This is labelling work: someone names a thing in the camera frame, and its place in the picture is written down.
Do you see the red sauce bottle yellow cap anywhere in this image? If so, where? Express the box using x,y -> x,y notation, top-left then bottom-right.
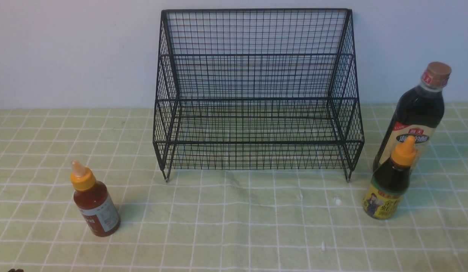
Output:
70,160 -> 121,236

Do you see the small dark bottle yellow label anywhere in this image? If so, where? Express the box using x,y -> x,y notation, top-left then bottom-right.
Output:
363,135 -> 417,220

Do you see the tall dark vinegar bottle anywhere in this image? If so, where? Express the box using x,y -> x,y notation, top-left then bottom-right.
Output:
372,62 -> 452,171

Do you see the green checkered tablecloth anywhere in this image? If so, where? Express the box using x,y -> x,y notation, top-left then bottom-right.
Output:
0,103 -> 468,272

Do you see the black wire mesh rack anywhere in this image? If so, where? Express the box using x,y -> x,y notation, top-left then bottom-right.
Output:
152,8 -> 365,181

